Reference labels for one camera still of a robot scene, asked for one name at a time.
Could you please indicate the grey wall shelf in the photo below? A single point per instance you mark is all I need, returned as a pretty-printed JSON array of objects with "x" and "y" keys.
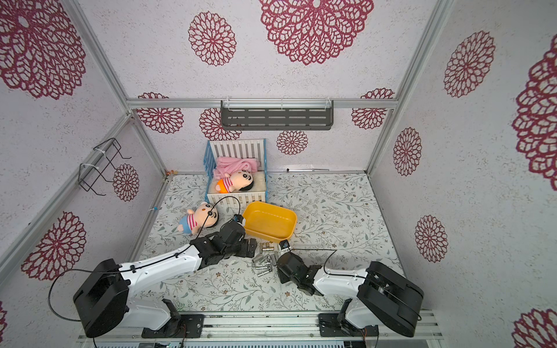
[{"x": 277, "y": 118}]

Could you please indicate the yellow plastic storage box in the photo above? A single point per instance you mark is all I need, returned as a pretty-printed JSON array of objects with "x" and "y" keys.
[{"x": 269, "y": 222}]

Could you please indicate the plush doll on table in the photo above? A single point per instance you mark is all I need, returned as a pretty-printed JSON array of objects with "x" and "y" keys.
[{"x": 205, "y": 216}]

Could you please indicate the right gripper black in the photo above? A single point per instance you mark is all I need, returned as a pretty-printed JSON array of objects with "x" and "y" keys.
[{"x": 282, "y": 257}]

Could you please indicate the white and blue toy crib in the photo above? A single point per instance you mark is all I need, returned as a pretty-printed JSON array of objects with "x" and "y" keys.
[{"x": 239, "y": 149}]

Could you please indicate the pink blanket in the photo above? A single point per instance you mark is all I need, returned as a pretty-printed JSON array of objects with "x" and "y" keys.
[{"x": 230, "y": 165}]

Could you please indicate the metal base rail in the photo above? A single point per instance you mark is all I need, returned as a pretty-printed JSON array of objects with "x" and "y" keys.
[{"x": 273, "y": 329}]

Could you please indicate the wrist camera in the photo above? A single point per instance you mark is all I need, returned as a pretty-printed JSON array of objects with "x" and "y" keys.
[
  {"x": 284, "y": 247},
  {"x": 238, "y": 218}
]

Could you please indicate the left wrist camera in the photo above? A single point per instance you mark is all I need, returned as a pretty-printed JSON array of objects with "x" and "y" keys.
[{"x": 238, "y": 218}]

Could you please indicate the metal socket in pile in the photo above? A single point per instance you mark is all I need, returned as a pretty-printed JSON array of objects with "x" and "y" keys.
[{"x": 262, "y": 270}]

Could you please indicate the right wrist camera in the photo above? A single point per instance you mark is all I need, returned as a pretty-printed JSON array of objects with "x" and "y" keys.
[{"x": 284, "y": 247}]

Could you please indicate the large metal socket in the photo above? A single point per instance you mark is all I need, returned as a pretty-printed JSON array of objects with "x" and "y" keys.
[{"x": 262, "y": 261}]

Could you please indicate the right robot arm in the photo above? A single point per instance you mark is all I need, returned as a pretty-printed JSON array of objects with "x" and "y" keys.
[{"x": 375, "y": 295}]

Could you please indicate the plush doll in crib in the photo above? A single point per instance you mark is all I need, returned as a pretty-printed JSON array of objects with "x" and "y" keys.
[{"x": 237, "y": 181}]

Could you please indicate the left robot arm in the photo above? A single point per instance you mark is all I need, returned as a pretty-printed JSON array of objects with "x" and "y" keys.
[{"x": 108, "y": 297}]

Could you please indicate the black wire wall rack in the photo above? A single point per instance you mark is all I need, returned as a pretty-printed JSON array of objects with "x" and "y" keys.
[{"x": 90, "y": 173}]

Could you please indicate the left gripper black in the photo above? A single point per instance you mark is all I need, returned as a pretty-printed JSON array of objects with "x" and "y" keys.
[{"x": 245, "y": 251}]

